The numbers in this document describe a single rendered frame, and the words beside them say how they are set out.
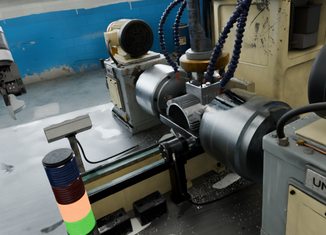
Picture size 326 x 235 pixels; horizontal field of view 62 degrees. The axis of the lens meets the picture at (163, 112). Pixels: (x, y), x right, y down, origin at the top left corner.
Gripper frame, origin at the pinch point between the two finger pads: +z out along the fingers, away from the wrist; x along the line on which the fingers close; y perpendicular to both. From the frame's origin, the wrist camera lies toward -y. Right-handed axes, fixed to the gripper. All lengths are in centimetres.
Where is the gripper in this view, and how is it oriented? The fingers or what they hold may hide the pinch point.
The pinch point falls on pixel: (12, 117)
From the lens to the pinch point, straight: 113.8
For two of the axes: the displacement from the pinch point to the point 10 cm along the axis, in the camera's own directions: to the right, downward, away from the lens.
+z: 3.8, 9.2, -1.1
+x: -3.3, 2.5, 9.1
